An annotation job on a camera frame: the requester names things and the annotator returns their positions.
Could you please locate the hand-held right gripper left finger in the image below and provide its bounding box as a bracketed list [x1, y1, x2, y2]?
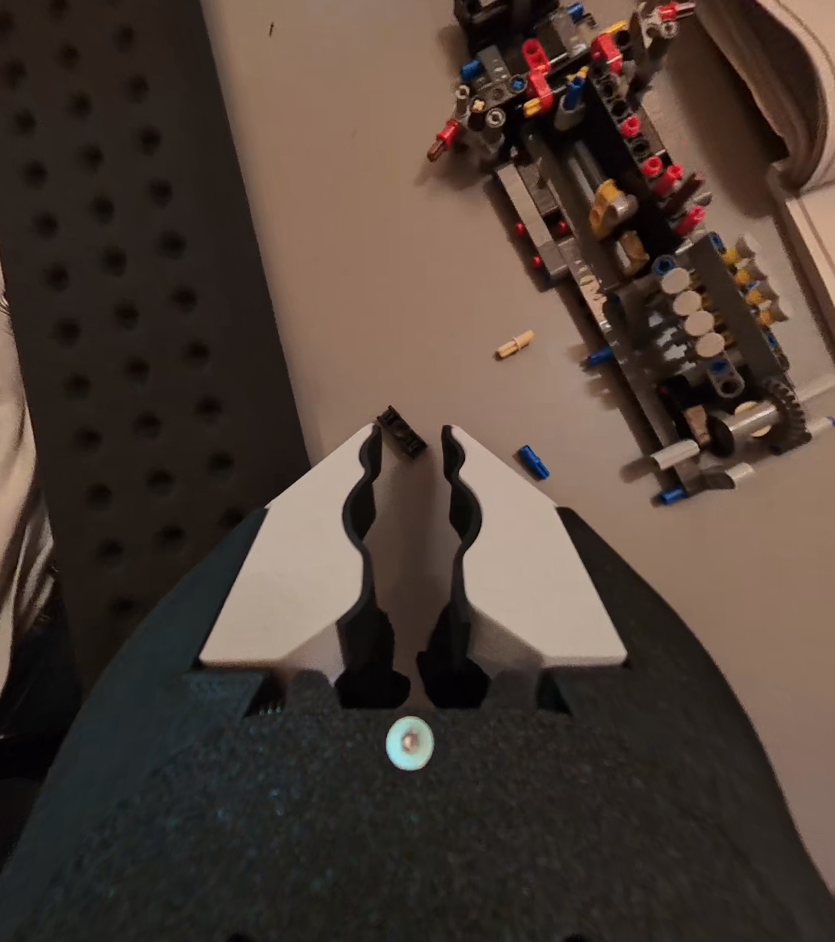
[198, 424, 384, 686]

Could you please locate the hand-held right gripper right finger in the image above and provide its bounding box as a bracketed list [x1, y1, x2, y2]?
[439, 425, 629, 674]

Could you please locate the small black lego piece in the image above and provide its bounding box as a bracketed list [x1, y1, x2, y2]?
[376, 406, 428, 459]

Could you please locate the lego chassis assembly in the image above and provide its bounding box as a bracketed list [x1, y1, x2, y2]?
[424, 0, 835, 507]

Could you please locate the lego instruction booklet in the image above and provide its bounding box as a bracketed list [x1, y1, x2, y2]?
[693, 0, 835, 479]

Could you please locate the black perforated panel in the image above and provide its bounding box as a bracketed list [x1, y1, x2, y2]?
[0, 0, 309, 667]

